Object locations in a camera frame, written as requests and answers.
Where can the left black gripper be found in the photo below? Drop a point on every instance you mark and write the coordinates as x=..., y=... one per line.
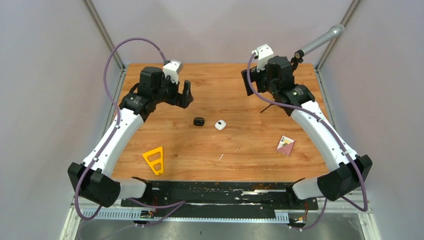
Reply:
x=184, y=99

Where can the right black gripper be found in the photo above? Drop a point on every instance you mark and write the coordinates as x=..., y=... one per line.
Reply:
x=255, y=76

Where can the white earbud charging case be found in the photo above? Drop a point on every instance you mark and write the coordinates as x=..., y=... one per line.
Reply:
x=220, y=125

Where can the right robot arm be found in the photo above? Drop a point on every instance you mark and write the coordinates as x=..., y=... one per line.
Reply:
x=273, y=81

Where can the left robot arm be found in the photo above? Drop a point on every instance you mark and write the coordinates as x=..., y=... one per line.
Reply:
x=91, y=179

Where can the yellow triangular plastic piece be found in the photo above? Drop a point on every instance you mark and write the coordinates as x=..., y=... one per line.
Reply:
x=155, y=160

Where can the red playing card box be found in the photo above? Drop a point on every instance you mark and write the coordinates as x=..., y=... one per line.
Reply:
x=285, y=146

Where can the grey metal cylinder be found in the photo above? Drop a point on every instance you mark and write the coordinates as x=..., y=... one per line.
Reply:
x=333, y=33

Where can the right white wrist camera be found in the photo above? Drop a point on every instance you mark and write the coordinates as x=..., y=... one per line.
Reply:
x=262, y=53

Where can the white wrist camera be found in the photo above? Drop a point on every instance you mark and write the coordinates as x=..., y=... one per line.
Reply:
x=262, y=53
x=172, y=69

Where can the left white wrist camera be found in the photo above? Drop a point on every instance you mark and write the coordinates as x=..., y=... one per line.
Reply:
x=172, y=69

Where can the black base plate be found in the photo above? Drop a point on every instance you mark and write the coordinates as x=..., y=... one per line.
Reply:
x=263, y=194

